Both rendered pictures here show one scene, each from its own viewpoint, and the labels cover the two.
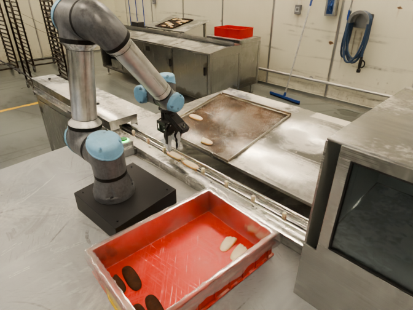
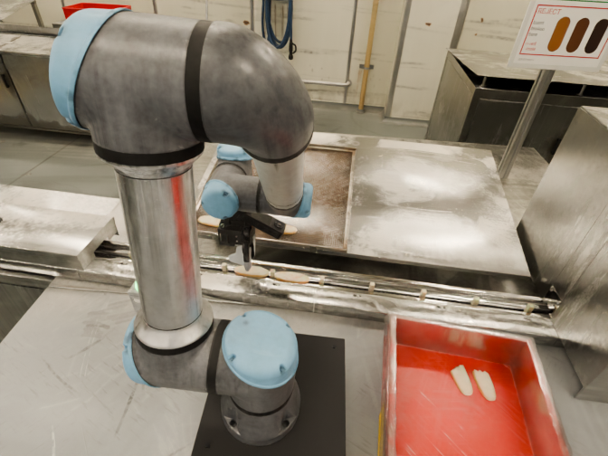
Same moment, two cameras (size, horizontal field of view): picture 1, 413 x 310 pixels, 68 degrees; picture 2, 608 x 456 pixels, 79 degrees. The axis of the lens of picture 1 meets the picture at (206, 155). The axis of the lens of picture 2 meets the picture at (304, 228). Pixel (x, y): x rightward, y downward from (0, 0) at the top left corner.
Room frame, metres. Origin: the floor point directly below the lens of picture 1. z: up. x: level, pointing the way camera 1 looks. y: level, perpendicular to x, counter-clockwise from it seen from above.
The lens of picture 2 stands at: (0.64, 0.51, 1.61)
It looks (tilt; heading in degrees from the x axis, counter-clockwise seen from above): 38 degrees down; 321
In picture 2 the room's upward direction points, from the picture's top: 3 degrees clockwise
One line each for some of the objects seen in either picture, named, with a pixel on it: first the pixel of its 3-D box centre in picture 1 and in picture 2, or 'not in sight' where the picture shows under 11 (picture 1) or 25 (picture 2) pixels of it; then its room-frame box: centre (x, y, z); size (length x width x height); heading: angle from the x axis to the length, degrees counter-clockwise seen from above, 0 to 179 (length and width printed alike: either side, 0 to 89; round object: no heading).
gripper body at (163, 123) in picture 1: (168, 119); (237, 221); (1.31, 0.18, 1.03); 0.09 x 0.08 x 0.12; 48
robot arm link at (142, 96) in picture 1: (151, 93); (232, 192); (1.22, 0.23, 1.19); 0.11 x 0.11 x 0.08; 48
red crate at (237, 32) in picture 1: (233, 31); (99, 14); (5.07, -0.42, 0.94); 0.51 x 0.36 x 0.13; 48
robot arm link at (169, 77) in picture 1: (166, 86); (234, 167); (1.31, 0.17, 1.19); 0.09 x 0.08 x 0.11; 138
